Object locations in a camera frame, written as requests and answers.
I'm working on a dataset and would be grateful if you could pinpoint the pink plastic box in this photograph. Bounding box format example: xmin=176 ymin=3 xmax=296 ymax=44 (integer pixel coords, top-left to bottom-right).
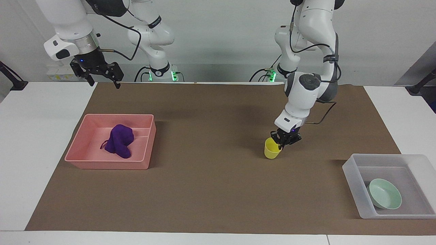
xmin=64 ymin=114 xmax=157 ymax=170

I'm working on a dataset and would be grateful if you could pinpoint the black cable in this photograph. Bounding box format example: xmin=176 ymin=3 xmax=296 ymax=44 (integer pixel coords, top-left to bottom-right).
xmin=84 ymin=0 xmax=142 ymax=62
xmin=134 ymin=66 xmax=151 ymax=82
xmin=302 ymin=101 xmax=338 ymax=125
xmin=288 ymin=3 xmax=342 ymax=84
xmin=249 ymin=54 xmax=283 ymax=82

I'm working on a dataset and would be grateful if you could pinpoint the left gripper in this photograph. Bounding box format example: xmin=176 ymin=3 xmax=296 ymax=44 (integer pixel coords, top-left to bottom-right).
xmin=270 ymin=125 xmax=302 ymax=151

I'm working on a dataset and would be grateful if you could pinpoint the yellow plastic cup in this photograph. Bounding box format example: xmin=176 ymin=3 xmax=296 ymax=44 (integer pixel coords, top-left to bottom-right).
xmin=264 ymin=137 xmax=283 ymax=160

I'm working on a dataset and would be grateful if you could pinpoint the purple cloth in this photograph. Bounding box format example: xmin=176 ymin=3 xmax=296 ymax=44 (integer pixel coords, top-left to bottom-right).
xmin=99 ymin=124 xmax=136 ymax=159

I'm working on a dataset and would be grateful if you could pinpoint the black stand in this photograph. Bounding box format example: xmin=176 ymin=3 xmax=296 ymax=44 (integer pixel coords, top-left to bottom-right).
xmin=408 ymin=68 xmax=436 ymax=96
xmin=0 ymin=61 xmax=29 ymax=91

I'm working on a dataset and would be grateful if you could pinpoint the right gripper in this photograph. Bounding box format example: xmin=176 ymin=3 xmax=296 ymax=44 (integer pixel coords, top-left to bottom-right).
xmin=69 ymin=48 xmax=124 ymax=89

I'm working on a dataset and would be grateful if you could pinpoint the white power strip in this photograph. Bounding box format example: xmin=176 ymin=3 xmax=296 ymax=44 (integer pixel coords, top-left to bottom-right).
xmin=46 ymin=66 xmax=81 ymax=82

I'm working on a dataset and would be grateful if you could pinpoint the light green bowl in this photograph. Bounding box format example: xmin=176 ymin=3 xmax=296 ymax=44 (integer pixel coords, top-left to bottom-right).
xmin=369 ymin=178 xmax=403 ymax=210

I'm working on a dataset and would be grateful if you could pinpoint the clear plastic bin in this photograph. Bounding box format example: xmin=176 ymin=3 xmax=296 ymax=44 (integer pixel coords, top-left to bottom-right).
xmin=342 ymin=153 xmax=436 ymax=219

